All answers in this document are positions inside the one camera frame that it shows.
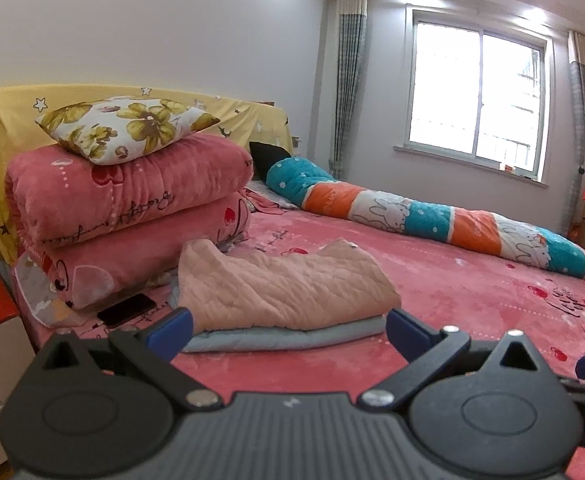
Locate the grey checked curtain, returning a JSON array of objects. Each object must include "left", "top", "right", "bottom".
[
  {"left": 327, "top": 0, "right": 369, "bottom": 181},
  {"left": 563, "top": 30, "right": 585, "bottom": 241}
]

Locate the floral pillow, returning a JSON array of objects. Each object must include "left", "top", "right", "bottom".
[{"left": 35, "top": 97, "right": 220, "bottom": 166}]

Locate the pink folded quilt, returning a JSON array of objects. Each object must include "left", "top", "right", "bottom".
[{"left": 5, "top": 135, "right": 254, "bottom": 311}]

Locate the light blue quilted garment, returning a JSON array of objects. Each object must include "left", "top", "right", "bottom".
[{"left": 167, "top": 280, "right": 388, "bottom": 353}]

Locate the yellow headboard cover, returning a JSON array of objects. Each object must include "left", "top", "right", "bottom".
[{"left": 0, "top": 84, "right": 290, "bottom": 266}]

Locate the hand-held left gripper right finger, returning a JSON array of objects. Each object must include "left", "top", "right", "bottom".
[{"left": 360, "top": 307, "right": 543, "bottom": 413}]

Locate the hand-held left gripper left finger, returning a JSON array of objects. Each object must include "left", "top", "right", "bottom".
[{"left": 35, "top": 305, "right": 223, "bottom": 411}]

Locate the brown quilted fleece jacket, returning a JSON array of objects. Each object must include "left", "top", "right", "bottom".
[{"left": 177, "top": 238, "right": 402, "bottom": 335}]

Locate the black cushion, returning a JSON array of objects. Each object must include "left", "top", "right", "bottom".
[{"left": 249, "top": 141, "right": 293, "bottom": 181}]

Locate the black phone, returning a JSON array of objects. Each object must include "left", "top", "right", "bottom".
[{"left": 96, "top": 293, "right": 158, "bottom": 328}]

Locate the striped rolled quilt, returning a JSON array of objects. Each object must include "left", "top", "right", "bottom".
[{"left": 266, "top": 156, "right": 585, "bottom": 303}]

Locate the window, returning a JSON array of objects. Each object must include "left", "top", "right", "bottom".
[{"left": 393, "top": 4, "right": 556, "bottom": 183}]

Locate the cartoon print pillow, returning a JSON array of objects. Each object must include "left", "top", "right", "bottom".
[{"left": 13, "top": 252, "right": 110, "bottom": 333}]

